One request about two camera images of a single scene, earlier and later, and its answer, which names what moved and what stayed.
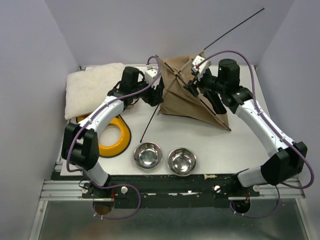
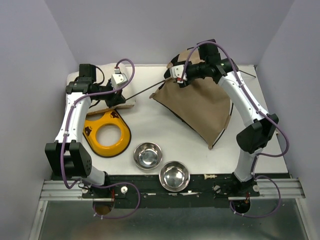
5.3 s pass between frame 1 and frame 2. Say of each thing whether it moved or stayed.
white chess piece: stayed
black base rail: stayed
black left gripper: moved
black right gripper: moved
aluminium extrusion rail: stayed
